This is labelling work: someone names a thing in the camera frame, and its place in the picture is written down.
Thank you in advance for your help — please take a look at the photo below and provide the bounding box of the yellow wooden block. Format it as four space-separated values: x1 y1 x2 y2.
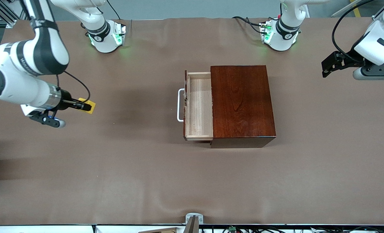
78 98 96 115

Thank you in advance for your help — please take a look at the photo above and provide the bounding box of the wooden drawer with white handle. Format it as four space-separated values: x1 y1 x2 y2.
178 70 214 142

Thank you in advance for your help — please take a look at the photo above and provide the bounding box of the brown table cover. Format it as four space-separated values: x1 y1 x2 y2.
0 17 384 226

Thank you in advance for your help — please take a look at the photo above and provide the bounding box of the dark brown wooden cabinet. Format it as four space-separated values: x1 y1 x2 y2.
210 65 277 149

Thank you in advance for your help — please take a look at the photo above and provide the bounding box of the light wooden board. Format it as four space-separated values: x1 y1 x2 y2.
138 227 179 233

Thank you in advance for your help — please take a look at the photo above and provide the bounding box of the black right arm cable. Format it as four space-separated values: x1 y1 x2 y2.
56 71 91 104

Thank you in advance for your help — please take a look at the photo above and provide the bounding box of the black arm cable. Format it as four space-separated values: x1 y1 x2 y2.
332 0 378 62
56 71 91 104

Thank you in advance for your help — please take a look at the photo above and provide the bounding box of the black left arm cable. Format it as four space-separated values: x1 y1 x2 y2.
332 0 378 62

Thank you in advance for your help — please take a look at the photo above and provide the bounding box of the aluminium frame profile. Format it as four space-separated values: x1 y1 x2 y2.
0 0 34 28
372 8 384 24

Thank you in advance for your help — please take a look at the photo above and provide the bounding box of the black right base cable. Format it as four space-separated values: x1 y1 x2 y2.
106 0 121 20

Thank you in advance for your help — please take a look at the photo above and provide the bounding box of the black base cable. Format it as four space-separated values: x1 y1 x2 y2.
106 0 121 20
232 16 263 34

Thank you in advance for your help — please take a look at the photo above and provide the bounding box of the black left base cable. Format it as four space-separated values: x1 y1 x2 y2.
232 16 263 34

